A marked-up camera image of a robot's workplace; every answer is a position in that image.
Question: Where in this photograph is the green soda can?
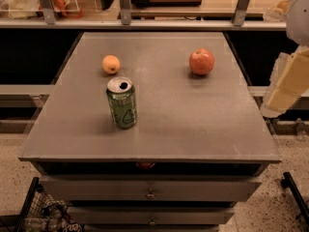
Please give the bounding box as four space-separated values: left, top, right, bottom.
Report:
106 76 137 129

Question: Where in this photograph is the grey metal shelf rail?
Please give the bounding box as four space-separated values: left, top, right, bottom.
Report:
0 18 286 31

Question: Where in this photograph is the clear plastic box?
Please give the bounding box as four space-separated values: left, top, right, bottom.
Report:
0 0 81 19

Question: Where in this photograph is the orange item in box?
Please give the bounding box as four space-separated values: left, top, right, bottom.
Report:
53 0 83 19

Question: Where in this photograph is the upper grey drawer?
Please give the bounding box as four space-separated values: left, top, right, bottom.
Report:
41 176 261 202

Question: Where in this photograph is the grey drawer cabinet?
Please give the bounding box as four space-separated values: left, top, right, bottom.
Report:
20 32 280 232

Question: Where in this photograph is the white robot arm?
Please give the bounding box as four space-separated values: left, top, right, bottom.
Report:
260 0 309 118

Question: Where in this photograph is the black wire basket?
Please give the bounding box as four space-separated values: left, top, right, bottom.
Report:
14 177 84 232

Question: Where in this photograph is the grey drawer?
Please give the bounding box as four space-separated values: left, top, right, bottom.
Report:
41 176 261 202
69 207 234 225

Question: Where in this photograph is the orange fruit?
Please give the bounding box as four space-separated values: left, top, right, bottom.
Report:
101 55 121 74

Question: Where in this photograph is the black metal frame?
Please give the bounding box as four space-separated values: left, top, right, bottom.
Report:
281 172 309 226

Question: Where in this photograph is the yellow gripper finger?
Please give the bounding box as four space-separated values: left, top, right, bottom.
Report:
260 48 309 118

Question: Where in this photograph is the red apple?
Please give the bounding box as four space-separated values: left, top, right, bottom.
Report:
189 48 214 75

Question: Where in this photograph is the lower grey drawer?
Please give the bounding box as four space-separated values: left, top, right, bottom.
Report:
69 207 234 225

